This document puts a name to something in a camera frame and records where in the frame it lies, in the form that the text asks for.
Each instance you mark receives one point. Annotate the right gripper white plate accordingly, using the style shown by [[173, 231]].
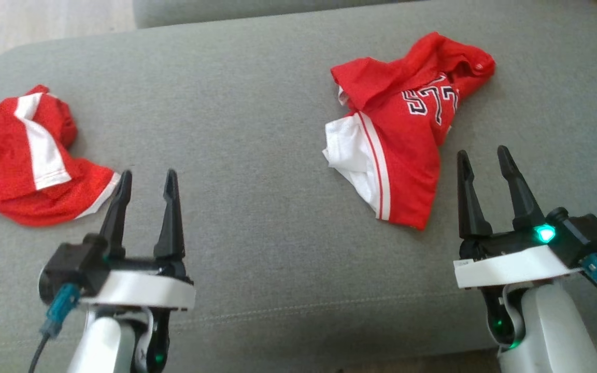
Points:
[[511, 267]]

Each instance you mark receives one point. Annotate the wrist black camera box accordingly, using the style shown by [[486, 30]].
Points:
[[586, 235], [70, 261]]

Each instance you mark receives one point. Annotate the red white basketball jersey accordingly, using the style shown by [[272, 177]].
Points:
[[407, 155]]

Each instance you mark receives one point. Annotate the grey sofa back cushion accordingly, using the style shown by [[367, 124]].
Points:
[[226, 10]]

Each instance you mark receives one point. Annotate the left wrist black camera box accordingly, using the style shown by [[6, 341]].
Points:
[[70, 261]]

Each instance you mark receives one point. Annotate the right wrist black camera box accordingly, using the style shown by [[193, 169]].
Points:
[[586, 235]]

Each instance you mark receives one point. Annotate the left robot arm silver white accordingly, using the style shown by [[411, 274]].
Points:
[[99, 347]]

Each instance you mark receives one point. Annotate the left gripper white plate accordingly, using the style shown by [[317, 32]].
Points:
[[143, 292]]

